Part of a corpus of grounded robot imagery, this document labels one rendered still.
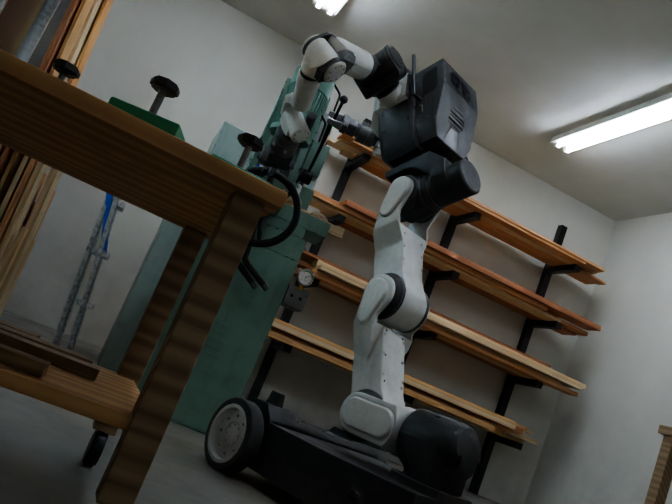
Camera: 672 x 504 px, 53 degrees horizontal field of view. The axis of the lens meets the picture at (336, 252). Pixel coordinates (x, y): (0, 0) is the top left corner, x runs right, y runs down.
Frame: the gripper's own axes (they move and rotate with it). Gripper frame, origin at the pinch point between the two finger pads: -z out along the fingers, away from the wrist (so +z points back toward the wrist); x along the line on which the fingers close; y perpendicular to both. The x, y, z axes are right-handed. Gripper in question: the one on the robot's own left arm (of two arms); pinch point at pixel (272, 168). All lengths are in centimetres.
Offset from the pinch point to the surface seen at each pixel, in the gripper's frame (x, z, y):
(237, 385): 6, -59, -55
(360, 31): 92, -92, 241
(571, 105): 230, -58, 181
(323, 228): 28.5, -25.1, -0.7
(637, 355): 350, -176, 66
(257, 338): 10, -49, -39
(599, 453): 331, -223, 4
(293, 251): 18.4, -31.6, -9.6
